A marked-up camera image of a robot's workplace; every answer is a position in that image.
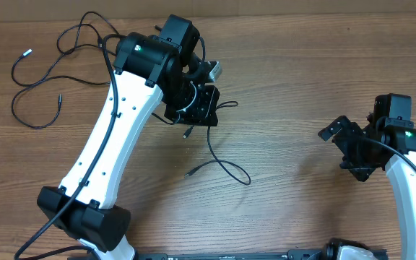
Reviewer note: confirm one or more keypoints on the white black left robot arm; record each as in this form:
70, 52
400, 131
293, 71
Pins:
147, 71

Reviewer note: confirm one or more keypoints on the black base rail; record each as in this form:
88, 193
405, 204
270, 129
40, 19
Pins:
292, 254

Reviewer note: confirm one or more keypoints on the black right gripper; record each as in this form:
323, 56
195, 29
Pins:
362, 170

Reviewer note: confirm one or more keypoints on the brown cardboard back board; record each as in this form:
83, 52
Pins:
48, 10

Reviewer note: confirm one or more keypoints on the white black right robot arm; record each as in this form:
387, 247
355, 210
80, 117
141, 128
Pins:
388, 142

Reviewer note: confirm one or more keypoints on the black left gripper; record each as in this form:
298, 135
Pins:
205, 115

